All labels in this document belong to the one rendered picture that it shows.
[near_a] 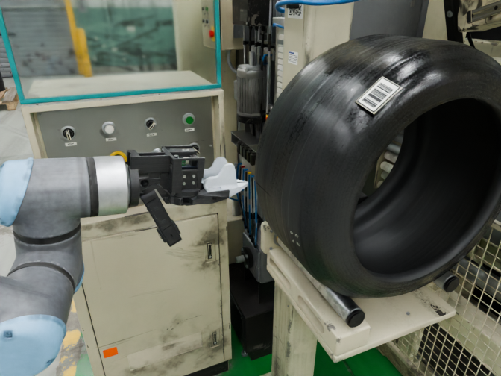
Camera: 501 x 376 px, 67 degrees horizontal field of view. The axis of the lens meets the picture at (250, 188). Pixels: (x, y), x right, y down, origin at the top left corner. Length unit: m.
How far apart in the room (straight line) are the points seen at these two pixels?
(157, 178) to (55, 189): 0.15
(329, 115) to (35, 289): 0.50
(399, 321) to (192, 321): 0.84
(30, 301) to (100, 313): 0.94
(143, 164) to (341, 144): 0.32
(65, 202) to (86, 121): 0.64
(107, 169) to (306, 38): 0.59
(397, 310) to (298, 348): 0.54
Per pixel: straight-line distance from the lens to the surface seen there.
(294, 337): 1.46
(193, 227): 1.33
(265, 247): 1.09
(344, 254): 0.73
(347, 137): 0.64
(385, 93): 0.64
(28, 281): 0.57
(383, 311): 1.06
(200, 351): 1.73
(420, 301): 1.12
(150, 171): 0.60
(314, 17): 0.97
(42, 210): 0.58
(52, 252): 0.61
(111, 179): 0.57
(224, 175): 0.64
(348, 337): 0.91
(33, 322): 0.52
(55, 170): 0.58
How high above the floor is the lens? 1.51
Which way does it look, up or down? 26 degrees down
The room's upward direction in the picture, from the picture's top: straight up
